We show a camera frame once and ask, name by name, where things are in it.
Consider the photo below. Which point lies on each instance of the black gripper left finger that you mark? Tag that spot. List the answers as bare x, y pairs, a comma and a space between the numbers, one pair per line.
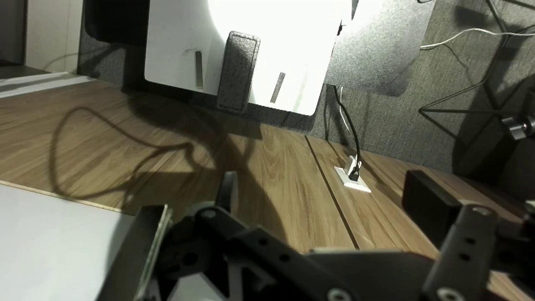
268, 257

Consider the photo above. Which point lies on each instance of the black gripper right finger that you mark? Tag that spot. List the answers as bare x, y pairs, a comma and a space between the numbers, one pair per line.
462, 257

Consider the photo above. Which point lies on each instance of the black whiteboard eraser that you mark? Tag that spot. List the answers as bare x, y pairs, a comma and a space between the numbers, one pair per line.
238, 73

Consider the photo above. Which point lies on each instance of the black tripod stand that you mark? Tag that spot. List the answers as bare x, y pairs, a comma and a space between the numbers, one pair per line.
502, 135

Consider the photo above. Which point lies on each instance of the large white whiteboard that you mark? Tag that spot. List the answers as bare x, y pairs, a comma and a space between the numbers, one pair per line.
50, 245

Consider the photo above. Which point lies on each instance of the white slotted panel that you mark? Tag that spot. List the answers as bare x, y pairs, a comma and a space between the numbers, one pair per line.
289, 39

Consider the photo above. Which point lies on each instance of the grey felt panel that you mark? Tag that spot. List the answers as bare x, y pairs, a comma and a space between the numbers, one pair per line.
385, 45

